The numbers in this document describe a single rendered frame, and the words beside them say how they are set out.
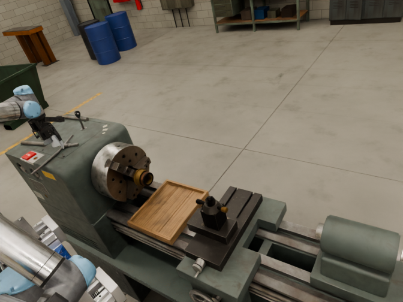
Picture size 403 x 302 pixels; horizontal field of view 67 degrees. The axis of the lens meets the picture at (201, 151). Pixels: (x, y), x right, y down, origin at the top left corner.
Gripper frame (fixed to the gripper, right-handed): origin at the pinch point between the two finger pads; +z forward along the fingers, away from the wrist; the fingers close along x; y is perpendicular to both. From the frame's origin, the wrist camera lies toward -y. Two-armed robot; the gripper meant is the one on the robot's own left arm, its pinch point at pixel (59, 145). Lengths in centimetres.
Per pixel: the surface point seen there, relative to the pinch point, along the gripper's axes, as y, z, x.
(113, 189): 0.9, 21.3, 32.2
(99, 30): -406, 52, -463
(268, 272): -1, 44, 116
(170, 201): -17, 41, 51
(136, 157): -20.1, 16.4, 32.2
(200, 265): 14, 33, 93
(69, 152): -0.3, 3.8, 5.8
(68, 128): -18.4, 3.8, -19.7
